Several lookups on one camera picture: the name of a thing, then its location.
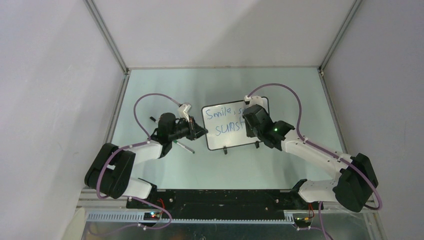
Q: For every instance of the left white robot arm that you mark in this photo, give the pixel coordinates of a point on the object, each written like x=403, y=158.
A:
x=110, y=174

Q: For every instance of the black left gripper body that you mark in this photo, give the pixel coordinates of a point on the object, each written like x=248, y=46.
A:
x=185, y=129

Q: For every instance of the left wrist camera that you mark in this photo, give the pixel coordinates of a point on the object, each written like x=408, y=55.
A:
x=183, y=111

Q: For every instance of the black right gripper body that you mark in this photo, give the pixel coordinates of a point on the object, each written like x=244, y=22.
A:
x=252, y=131

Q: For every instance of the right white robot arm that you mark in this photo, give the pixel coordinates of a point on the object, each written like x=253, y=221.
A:
x=353, y=179

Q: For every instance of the green capped whiteboard marker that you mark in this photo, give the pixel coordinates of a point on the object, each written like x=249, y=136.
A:
x=184, y=146

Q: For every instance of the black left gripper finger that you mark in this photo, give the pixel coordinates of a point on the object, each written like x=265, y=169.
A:
x=195, y=120
x=198, y=131

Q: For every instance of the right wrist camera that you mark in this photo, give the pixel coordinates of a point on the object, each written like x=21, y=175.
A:
x=253, y=100

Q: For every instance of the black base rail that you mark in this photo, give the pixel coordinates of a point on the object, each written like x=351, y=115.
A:
x=233, y=205

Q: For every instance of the small black framed whiteboard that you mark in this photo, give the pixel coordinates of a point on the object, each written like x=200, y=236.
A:
x=225, y=125

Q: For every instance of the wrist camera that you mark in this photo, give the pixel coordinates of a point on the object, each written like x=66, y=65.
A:
x=183, y=111
x=253, y=100

